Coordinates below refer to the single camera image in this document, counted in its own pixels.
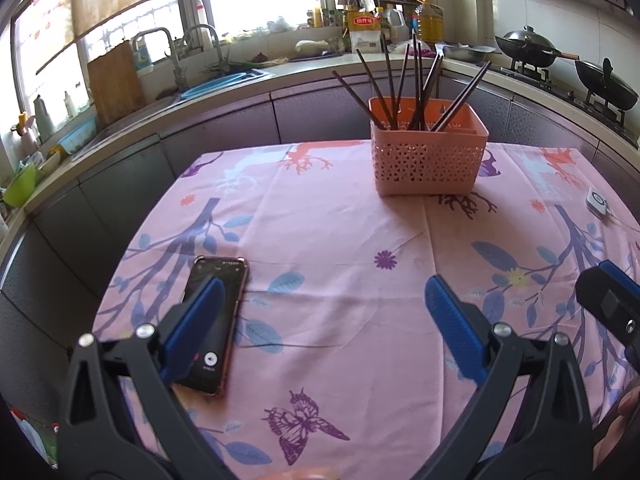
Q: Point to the person's right hand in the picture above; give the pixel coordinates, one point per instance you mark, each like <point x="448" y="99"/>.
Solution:
<point x="630" y="402"/>

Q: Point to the teal bottle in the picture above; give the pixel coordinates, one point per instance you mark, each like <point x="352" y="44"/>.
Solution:
<point x="42" y="120"/>

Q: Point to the blue plastic basin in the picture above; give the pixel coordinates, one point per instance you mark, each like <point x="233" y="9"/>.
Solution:
<point x="215" y="85"/>

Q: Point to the yellow oil bottle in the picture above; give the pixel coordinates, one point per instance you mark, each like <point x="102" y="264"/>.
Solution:
<point x="430" y="22"/>

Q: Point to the short metal faucet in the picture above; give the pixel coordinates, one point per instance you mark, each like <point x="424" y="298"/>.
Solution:
<point x="215" y="40"/>

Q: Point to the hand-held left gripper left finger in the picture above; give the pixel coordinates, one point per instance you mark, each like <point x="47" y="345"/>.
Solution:
<point x="200" y="320"/>

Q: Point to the light blue container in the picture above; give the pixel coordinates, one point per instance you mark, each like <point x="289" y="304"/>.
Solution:
<point x="77" y="137"/>

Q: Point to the steel basin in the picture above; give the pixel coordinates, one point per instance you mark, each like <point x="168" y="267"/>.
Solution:
<point x="467" y="52"/>

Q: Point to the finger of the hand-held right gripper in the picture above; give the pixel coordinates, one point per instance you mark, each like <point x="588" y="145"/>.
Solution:
<point x="610" y="300"/>

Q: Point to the white bag with red label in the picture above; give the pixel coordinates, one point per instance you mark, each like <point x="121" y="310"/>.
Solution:
<point x="364" y="32"/>

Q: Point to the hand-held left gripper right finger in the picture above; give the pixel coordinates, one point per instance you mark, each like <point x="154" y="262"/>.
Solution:
<point x="450" y="325"/>

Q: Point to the tall metal faucet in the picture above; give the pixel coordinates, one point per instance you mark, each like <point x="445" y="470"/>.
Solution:
<point x="172" y="55"/>

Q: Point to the pink printed tablecloth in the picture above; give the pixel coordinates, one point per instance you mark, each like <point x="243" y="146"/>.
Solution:
<point x="350" y="285"/>

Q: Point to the green plastic cup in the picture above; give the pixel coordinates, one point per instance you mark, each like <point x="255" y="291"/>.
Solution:
<point x="20" y="187"/>

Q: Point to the white plastic bottle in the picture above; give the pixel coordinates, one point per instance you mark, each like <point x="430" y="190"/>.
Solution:
<point x="204" y="27"/>

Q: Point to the pink plastic basket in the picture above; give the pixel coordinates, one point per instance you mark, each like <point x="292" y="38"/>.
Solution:
<point x="425" y="165"/>

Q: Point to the black wok with lid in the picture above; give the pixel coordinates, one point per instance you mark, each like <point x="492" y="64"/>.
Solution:
<point x="605" y="82"/>

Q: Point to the gas stove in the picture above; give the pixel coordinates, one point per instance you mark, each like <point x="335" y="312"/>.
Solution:
<point x="575" y="90"/>

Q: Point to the black smartphone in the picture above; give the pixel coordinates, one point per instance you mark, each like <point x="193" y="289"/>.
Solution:
<point x="225" y="285"/>

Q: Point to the wooden cutting board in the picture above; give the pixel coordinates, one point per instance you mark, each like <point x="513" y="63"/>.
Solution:
<point x="117" y="85"/>

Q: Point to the bunch of dark chopsticks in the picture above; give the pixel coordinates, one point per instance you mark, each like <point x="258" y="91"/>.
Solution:
<point x="416" y="85"/>

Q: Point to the white round device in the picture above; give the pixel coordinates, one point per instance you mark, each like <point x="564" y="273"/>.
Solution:
<point x="596" y="202"/>

